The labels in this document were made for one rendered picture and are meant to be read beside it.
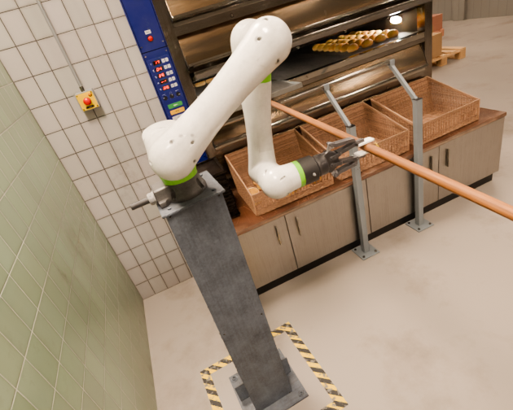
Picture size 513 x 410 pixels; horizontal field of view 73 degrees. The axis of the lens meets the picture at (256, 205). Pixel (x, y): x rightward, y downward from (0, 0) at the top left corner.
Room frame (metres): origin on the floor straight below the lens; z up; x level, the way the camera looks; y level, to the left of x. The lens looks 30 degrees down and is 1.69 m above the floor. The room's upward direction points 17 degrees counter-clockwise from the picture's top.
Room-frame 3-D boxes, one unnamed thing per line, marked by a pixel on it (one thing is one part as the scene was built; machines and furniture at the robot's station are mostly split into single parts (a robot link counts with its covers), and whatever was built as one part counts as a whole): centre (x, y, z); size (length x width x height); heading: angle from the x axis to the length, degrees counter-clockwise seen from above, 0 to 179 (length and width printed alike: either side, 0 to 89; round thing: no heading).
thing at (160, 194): (1.08, 0.27, 1.23); 0.26 x 0.15 x 0.06; 106
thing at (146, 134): (1.08, 0.22, 1.36); 0.16 x 0.13 x 0.19; 11
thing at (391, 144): (2.22, -0.78, 0.72); 0.56 x 0.49 x 0.28; 103
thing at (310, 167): (1.05, -0.20, 1.17); 0.12 x 0.06 x 0.09; 12
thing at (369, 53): (2.50, -0.70, 1.16); 1.80 x 0.06 x 0.04; 103
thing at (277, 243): (2.17, -0.67, 0.29); 2.42 x 0.56 x 0.58; 103
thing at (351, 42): (3.04, -1.17, 1.21); 0.61 x 0.48 x 0.06; 13
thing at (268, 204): (2.08, -0.20, 0.72); 0.56 x 0.49 x 0.28; 102
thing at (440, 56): (6.29, -3.51, 0.26); 1.39 x 0.95 x 0.52; 15
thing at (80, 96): (2.09, 0.74, 1.46); 0.10 x 0.07 x 0.10; 103
